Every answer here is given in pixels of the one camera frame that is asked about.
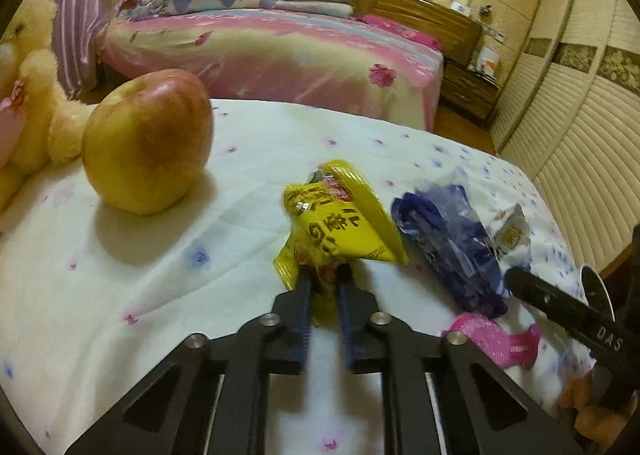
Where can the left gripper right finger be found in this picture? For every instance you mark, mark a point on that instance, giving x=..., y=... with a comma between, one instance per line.
x=441, y=395

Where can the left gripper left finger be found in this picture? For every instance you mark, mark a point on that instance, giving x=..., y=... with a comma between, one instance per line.
x=210, y=395

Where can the pink toy hairbrush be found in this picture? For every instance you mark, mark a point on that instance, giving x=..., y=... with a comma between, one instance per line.
x=505, y=350

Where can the blue plastic bag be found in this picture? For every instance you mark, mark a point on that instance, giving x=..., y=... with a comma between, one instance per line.
x=469, y=258

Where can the yellow snack bag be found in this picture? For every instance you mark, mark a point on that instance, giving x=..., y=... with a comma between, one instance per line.
x=335, y=218

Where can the person's right hand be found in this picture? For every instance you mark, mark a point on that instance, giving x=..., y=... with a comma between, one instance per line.
x=596, y=423

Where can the white dotted blanket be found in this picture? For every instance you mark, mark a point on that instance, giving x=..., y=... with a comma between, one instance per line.
x=93, y=298

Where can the louvred wardrobe doors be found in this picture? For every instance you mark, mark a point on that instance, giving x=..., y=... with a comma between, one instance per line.
x=568, y=117

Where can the wooden nightstand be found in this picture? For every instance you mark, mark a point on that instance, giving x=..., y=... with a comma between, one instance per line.
x=471, y=92

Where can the red yellow apple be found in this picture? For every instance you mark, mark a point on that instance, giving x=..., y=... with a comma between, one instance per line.
x=147, y=143

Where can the white box on nightstand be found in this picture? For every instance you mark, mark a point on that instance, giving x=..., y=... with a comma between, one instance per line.
x=487, y=62

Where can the wooden headboard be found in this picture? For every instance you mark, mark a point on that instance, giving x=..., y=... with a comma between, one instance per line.
x=457, y=34

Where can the cream teddy bear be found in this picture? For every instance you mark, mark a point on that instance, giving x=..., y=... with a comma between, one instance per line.
x=40, y=125

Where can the pink pillow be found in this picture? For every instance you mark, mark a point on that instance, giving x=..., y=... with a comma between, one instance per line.
x=401, y=30

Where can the bed with pink floral sheet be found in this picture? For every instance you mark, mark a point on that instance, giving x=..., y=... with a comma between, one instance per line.
x=317, y=60

